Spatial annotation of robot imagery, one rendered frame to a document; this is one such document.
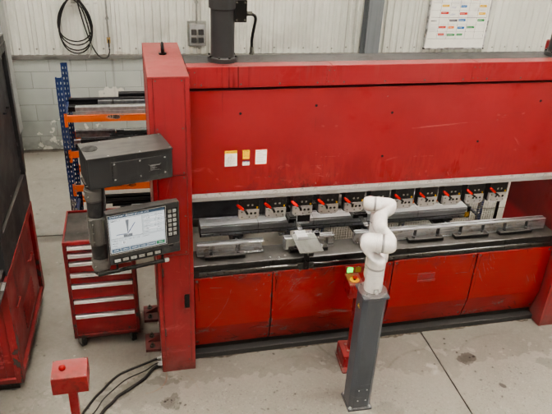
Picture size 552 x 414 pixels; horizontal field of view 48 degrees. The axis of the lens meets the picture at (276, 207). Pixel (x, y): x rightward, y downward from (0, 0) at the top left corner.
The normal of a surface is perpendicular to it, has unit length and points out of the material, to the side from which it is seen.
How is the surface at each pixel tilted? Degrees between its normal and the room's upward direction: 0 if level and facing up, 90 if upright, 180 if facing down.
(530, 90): 90
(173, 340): 90
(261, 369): 0
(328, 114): 90
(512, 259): 90
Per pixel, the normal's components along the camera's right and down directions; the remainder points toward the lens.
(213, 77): 0.22, 0.47
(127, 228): 0.45, 0.44
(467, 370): 0.04, -0.88
